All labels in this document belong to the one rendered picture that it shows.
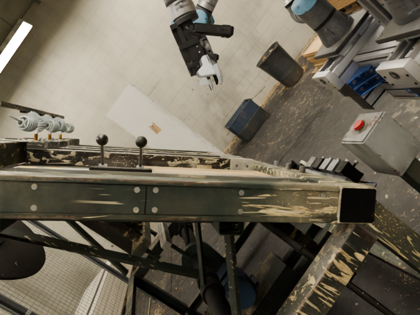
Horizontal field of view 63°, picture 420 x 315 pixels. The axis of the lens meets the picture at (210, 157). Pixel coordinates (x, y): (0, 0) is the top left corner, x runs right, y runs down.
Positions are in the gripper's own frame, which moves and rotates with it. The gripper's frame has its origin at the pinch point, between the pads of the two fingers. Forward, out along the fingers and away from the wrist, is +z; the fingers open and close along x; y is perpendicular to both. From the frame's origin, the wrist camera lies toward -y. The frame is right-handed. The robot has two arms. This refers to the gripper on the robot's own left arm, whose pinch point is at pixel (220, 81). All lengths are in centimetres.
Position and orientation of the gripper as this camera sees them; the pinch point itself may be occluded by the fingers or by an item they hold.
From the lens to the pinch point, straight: 102.4
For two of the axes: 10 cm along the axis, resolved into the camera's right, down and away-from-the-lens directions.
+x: 0.9, 2.0, -9.8
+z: 4.1, 8.9, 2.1
